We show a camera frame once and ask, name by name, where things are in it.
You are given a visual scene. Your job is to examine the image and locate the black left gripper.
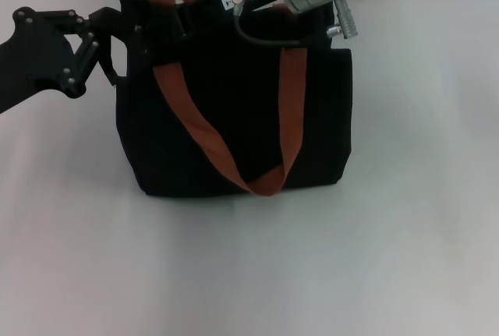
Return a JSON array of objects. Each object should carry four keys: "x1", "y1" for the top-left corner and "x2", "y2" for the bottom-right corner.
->
[{"x1": 0, "y1": 6, "x2": 129, "y2": 115}]

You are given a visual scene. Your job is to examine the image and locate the black food bag orange handles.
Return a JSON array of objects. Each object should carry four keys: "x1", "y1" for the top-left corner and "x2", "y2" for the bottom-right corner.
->
[{"x1": 115, "y1": 0, "x2": 354, "y2": 199}]

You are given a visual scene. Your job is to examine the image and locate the right gripper cable with plug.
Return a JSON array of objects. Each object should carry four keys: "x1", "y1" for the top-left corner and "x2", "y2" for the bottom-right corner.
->
[{"x1": 230, "y1": 0, "x2": 362, "y2": 47}]

